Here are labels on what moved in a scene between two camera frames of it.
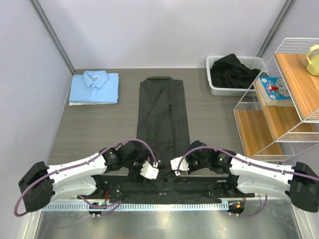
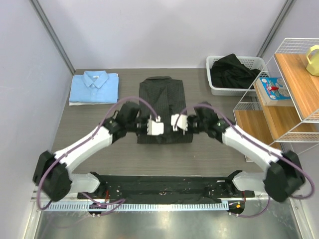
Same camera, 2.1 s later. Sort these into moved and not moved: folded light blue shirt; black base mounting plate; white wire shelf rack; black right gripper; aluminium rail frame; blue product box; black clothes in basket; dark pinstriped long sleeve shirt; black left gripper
Moved: black right gripper; dark pinstriped long sleeve shirt; black left gripper
Not moved: black base mounting plate; folded light blue shirt; blue product box; aluminium rail frame; black clothes in basket; white wire shelf rack
